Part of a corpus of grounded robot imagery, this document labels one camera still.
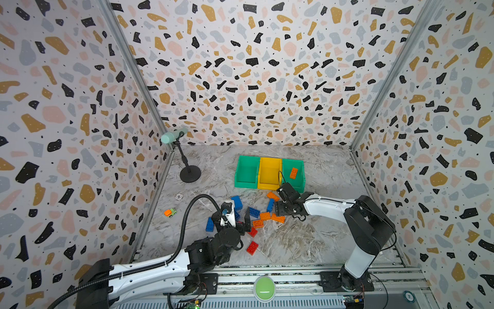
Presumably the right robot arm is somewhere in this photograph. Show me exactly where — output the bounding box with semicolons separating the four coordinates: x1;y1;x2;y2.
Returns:
274;183;396;293

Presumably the green bin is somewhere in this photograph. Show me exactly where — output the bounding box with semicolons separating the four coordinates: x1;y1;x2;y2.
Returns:
234;155;261;189
281;159;306;194

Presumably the left green bin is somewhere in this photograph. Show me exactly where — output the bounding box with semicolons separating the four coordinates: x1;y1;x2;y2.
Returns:
234;155;261;189

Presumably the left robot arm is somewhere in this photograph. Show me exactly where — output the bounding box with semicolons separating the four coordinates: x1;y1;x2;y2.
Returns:
75;200;252;308

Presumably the orange lego brick top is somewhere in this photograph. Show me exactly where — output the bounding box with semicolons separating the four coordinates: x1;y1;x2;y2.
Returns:
266;192;280;202

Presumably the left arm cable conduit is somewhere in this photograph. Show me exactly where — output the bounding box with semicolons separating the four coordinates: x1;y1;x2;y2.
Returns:
46;194;223;309

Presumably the lone red lego brick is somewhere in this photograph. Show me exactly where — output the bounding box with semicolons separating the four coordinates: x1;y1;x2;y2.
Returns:
246;242;259;256

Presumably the orange lego brick low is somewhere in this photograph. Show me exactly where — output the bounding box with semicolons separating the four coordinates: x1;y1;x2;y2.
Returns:
271;213;286;224
252;220;264;229

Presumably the blue lego brick top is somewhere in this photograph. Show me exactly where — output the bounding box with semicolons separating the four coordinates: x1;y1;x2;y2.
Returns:
231;196;243;212

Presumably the orange lego brick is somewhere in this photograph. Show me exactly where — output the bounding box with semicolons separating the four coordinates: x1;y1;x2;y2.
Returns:
289;168;299;180
266;192;280;202

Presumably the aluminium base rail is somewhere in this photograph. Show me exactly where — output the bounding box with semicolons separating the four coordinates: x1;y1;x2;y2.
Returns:
108;263;438;308

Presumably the green microphone on stand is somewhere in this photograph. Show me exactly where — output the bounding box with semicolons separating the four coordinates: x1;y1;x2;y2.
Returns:
160;127;201;184

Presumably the blue lego brick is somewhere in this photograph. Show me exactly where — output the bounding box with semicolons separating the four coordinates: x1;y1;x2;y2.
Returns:
248;207;261;219
205;218;215;233
231;196;243;212

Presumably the blue lego brick slim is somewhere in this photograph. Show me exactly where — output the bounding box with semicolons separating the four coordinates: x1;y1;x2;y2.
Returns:
266;198;275;212

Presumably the right green bin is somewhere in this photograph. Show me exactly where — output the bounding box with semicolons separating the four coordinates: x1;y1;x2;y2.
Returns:
281;159;306;194

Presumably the green push button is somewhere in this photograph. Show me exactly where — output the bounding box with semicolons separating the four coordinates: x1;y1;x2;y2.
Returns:
253;276;276;303

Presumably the small orange toy car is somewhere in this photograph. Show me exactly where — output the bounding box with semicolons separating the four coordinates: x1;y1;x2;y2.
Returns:
163;208;176;218

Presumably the red lego brick right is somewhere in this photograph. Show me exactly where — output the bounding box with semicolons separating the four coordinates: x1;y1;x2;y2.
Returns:
248;229;258;238

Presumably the yellow middle bin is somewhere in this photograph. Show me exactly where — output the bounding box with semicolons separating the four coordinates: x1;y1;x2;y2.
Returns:
257;157;283;191

